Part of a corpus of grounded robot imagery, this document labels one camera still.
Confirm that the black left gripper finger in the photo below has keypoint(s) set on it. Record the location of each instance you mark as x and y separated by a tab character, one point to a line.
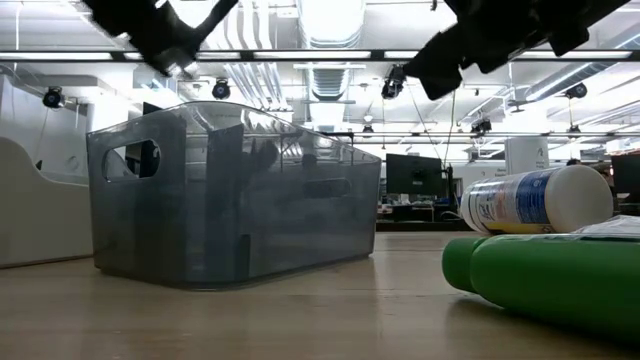
216	12

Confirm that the cotton balls bag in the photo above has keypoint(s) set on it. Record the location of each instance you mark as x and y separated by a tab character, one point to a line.
615	226

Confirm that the green travel bottle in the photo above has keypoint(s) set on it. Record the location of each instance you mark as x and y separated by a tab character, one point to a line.
550	280

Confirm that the black ceiling spotlight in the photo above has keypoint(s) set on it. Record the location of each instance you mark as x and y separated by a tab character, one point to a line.
576	91
221	90
481	126
392	85
52	97

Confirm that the white pillar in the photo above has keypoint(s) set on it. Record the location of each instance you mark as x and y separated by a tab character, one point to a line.
525	155

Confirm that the person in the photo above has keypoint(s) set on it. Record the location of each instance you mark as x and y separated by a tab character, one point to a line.
573	161

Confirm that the black computer monitor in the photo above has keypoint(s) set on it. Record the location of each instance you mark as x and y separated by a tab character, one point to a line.
627	172
415	175

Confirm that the white wipes canister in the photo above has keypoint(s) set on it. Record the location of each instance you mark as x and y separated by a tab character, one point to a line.
575	195

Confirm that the black desk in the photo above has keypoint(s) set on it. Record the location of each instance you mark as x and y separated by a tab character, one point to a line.
415	215

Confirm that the clear frosted plastic bin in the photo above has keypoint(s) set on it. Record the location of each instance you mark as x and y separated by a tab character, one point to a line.
40	220

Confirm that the large smoky grey bin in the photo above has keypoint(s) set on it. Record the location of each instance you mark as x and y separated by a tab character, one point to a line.
300	225

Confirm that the black metal frame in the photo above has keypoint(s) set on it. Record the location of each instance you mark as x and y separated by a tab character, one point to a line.
377	54

